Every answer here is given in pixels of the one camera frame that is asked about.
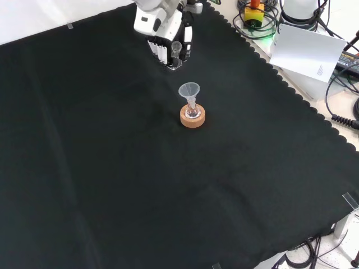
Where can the clear glass graduated cylinder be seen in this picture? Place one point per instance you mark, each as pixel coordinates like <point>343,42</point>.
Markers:
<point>176,47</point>

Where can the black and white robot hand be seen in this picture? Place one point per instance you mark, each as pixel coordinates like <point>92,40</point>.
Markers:
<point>168,26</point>

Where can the black power adapter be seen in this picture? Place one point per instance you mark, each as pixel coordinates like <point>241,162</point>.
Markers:
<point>349,60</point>

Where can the clear tape strip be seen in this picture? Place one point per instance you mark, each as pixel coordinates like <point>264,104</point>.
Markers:
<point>70,26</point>
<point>352,200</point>
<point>216,266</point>

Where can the black cloth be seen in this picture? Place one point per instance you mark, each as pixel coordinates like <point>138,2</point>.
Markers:
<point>112,154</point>

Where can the clear round-bottom flask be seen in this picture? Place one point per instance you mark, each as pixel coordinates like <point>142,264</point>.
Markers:
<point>193,112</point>

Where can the yellow stop button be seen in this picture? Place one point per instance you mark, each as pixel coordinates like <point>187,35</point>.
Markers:
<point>253,15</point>

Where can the clear plastic funnel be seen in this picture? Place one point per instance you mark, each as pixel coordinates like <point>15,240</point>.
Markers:
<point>189,91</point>

